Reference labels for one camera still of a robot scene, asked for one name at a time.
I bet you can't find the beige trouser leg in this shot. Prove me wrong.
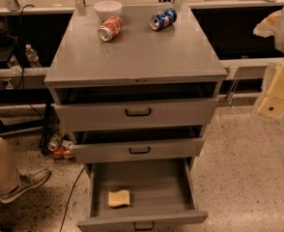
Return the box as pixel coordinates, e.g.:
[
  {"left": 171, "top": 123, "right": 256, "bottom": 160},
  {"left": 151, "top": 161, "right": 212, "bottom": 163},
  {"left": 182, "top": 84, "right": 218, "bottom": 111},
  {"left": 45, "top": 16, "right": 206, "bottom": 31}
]
[{"left": 0, "top": 137, "right": 20, "bottom": 197}]

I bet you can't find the grey middle drawer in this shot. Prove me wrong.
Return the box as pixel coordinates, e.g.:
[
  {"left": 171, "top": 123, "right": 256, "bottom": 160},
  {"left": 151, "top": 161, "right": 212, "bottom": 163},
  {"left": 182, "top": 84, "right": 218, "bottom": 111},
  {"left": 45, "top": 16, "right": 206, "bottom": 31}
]
[{"left": 72, "top": 138, "right": 205, "bottom": 163}]

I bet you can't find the grey sneaker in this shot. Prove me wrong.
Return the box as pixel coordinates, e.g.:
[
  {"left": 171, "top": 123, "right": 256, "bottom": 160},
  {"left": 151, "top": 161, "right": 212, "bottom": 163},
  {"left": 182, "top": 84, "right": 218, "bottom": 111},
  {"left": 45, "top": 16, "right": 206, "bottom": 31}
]
[{"left": 0, "top": 169, "right": 50, "bottom": 204}]

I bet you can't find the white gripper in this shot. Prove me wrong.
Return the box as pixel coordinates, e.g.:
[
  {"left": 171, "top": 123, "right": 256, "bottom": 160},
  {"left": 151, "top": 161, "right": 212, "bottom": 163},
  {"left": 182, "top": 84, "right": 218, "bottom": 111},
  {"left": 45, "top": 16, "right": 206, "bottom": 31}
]
[{"left": 253, "top": 7, "right": 284, "bottom": 118}]

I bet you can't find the crushed cans pile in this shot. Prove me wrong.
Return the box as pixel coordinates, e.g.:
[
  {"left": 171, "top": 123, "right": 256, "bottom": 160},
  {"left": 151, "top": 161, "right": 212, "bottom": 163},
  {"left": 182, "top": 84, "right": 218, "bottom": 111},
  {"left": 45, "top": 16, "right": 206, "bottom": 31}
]
[{"left": 47, "top": 133, "right": 74, "bottom": 160}]

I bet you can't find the grey bottom drawer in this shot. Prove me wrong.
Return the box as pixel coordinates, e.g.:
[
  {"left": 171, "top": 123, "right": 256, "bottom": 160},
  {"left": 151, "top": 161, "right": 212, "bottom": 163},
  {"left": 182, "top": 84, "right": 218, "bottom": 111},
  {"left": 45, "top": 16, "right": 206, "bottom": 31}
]
[{"left": 77, "top": 159, "right": 208, "bottom": 232}]

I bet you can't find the grey drawer cabinet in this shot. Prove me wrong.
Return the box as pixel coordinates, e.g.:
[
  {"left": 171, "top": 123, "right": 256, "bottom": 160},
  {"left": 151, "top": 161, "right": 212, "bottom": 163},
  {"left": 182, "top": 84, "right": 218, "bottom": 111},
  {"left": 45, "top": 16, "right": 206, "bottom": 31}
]
[{"left": 43, "top": 3, "right": 228, "bottom": 166}]

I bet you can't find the blue soda can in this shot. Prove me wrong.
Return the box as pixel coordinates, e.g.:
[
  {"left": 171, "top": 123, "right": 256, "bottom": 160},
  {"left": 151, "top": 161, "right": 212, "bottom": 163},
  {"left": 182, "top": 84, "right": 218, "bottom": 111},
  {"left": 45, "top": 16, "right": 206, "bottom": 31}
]
[{"left": 150, "top": 8, "right": 177, "bottom": 31}]

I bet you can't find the white bowl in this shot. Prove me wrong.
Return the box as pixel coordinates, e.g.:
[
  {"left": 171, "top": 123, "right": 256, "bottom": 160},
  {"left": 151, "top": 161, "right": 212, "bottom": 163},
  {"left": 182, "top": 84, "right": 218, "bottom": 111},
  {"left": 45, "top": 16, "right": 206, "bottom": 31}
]
[{"left": 94, "top": 0, "right": 123, "bottom": 20}]

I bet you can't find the grey metal rail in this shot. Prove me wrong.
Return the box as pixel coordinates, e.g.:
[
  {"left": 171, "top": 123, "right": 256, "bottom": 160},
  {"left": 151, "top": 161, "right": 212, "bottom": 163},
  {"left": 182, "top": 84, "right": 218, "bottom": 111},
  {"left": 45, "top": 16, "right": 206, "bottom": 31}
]
[{"left": 221, "top": 57, "right": 284, "bottom": 80}]

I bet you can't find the clear water bottle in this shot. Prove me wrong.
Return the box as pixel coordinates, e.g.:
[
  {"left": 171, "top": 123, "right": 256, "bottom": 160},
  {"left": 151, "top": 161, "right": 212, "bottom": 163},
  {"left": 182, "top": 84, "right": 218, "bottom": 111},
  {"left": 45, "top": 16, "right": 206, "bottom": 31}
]
[{"left": 25, "top": 44, "right": 42, "bottom": 68}]

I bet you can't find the black floor cable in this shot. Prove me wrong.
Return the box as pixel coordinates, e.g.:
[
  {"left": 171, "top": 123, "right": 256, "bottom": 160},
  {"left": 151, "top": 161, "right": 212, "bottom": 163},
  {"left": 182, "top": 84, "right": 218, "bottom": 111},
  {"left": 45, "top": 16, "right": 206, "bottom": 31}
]
[{"left": 58, "top": 166, "right": 86, "bottom": 232}]

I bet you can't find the yellow sponge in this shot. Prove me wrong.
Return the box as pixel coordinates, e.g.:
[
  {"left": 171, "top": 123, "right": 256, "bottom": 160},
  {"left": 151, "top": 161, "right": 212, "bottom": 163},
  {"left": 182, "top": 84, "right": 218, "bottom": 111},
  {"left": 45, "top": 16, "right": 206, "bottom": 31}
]
[{"left": 108, "top": 189, "right": 130, "bottom": 208}]

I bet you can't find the grey top drawer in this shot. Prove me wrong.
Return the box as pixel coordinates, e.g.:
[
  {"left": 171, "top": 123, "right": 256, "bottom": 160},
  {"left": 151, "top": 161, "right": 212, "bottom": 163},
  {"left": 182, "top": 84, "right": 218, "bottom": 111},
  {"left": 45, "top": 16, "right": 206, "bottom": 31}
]
[{"left": 56, "top": 99, "right": 217, "bottom": 131}]

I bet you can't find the grey drawer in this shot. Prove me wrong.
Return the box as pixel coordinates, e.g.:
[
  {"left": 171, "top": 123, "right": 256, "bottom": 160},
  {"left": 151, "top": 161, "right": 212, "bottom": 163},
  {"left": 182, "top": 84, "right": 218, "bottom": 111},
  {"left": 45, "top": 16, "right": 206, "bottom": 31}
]
[
  {"left": 56, "top": 99, "right": 217, "bottom": 131},
  {"left": 72, "top": 138, "right": 205, "bottom": 163},
  {"left": 77, "top": 159, "right": 208, "bottom": 232}
]

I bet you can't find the orange soda can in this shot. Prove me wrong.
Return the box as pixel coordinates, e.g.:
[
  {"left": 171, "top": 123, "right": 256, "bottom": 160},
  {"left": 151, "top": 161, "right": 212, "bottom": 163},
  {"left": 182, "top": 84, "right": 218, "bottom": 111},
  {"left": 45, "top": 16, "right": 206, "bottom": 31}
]
[{"left": 98, "top": 15, "right": 123, "bottom": 42}]

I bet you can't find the black table frame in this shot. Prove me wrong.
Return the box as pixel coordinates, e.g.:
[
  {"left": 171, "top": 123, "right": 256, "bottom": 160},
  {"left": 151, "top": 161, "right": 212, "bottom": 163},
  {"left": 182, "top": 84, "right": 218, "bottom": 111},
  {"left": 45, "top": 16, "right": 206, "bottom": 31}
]
[{"left": 0, "top": 29, "right": 56, "bottom": 150}]

